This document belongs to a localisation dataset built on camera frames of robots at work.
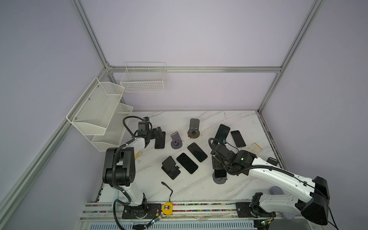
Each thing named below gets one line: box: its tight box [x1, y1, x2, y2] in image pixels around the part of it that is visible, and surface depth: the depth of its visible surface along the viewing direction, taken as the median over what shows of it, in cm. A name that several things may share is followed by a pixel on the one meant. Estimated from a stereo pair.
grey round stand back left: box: [170, 131, 183, 150], surface depth 97 cm
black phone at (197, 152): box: [186, 142, 208, 163], surface depth 100 cm
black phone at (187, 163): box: [176, 152, 199, 174], surface depth 93 cm
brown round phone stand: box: [187, 118, 201, 139], surface depth 102 cm
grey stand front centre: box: [212, 172, 228, 184], surface depth 82 cm
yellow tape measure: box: [161, 181, 173, 216], surface depth 75 cm
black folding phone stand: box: [161, 155, 181, 181], surface depth 84 cm
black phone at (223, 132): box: [214, 123, 231, 140], surface depth 92 cm
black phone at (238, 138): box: [230, 130, 247, 148], surface depth 104 cm
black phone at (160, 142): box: [154, 131, 166, 150], surface depth 103 cm
